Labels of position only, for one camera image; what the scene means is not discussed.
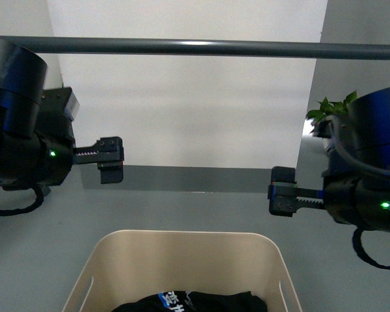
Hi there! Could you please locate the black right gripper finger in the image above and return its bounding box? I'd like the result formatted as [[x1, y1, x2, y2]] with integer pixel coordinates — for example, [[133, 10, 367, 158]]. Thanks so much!
[[268, 166, 324, 217]]

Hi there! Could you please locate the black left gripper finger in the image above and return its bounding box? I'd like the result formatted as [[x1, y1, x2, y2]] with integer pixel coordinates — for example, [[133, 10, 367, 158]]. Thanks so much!
[[73, 136, 124, 184]]

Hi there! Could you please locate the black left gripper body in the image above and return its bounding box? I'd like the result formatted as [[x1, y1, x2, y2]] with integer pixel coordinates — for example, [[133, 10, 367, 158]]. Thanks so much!
[[0, 114, 75, 189]]

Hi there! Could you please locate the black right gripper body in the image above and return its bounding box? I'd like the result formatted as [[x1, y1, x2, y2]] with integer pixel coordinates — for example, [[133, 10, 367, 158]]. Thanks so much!
[[323, 172, 390, 233]]

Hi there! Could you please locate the beige plastic laundry hamper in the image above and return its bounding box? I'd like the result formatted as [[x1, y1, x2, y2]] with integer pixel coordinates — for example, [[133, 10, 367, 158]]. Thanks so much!
[[64, 230, 302, 311]]

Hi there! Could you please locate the green potted plant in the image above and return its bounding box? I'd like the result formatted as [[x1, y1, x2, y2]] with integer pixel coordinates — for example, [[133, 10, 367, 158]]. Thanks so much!
[[305, 90, 358, 138]]

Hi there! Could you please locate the black printed t-shirt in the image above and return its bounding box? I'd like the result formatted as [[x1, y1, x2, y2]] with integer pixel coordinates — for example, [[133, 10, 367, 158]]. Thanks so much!
[[114, 291, 268, 312]]

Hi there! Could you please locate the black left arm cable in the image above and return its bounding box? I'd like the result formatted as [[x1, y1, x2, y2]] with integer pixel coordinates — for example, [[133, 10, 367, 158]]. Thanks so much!
[[0, 183, 46, 218]]

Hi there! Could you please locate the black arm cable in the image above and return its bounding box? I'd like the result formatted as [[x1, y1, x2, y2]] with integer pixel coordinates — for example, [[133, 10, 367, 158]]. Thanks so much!
[[0, 183, 46, 218], [351, 227, 390, 270]]

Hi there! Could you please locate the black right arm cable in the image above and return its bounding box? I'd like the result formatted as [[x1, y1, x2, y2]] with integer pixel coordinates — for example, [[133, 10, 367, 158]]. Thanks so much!
[[351, 227, 390, 270]]

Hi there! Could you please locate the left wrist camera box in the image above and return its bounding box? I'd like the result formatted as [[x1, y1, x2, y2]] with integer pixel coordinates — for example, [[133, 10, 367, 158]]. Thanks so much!
[[39, 87, 80, 122]]

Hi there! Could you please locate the white wall panel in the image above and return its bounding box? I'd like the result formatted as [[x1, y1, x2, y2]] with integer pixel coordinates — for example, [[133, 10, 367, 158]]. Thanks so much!
[[46, 0, 329, 191]]

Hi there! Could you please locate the grey clothes hanger rail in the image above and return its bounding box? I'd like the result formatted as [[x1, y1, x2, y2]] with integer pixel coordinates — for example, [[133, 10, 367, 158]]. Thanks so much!
[[0, 35, 390, 60]]

